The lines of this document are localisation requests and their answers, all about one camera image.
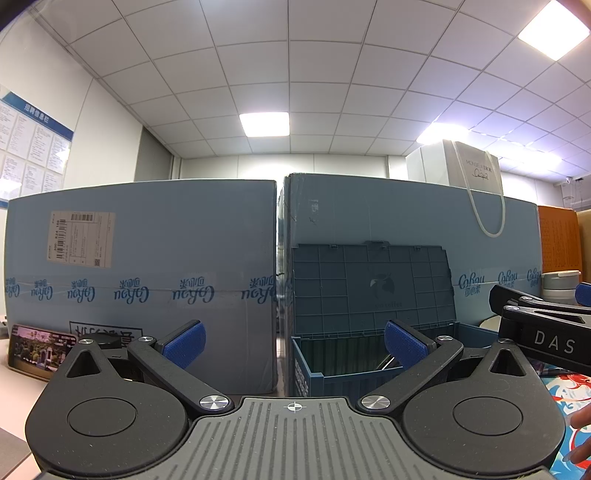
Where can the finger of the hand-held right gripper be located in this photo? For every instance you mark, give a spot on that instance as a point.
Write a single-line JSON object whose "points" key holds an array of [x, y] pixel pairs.
{"points": [[503, 293], [584, 295]]}

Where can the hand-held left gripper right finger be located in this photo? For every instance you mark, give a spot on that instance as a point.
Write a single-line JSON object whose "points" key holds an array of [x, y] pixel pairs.
{"points": [[406, 341]]}

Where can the plain blue cardboard box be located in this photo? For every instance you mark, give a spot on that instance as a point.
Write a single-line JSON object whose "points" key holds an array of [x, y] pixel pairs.
{"points": [[415, 217]]}

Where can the wall poster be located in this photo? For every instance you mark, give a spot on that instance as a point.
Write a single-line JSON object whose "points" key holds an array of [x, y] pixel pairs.
{"points": [[32, 138]]}

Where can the smartphone with lit screen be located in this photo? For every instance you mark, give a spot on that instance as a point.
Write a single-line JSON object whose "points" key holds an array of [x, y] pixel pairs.
{"points": [[37, 350]]}

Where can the grey lidded cup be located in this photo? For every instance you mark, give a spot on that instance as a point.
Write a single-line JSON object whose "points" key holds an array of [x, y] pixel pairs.
{"points": [[558, 288]]}

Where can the ceiling light panel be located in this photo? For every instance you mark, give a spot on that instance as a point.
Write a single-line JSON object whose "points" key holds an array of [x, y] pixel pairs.
{"points": [[443, 133], [264, 124], [558, 23]]}

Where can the orange box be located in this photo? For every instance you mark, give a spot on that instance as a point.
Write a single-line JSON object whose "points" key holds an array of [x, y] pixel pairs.
{"points": [[558, 240]]}

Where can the printed cartoon mat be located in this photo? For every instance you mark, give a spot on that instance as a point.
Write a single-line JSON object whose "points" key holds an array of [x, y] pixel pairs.
{"points": [[563, 392]]}

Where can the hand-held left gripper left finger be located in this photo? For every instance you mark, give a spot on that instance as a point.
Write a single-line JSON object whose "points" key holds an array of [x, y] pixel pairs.
{"points": [[184, 344]]}

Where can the blue plastic crate with lid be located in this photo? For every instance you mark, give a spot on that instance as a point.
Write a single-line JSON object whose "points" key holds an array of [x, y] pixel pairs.
{"points": [[351, 286]]}

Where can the blue cardboard box white label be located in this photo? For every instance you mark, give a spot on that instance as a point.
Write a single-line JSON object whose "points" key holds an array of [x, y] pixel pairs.
{"points": [[184, 230]]}

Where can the white paper bag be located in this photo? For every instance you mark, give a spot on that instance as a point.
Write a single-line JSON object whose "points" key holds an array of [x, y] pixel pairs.
{"points": [[429, 166]]}

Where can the person's right hand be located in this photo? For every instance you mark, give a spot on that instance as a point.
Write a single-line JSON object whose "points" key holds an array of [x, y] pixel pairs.
{"points": [[584, 419]]}

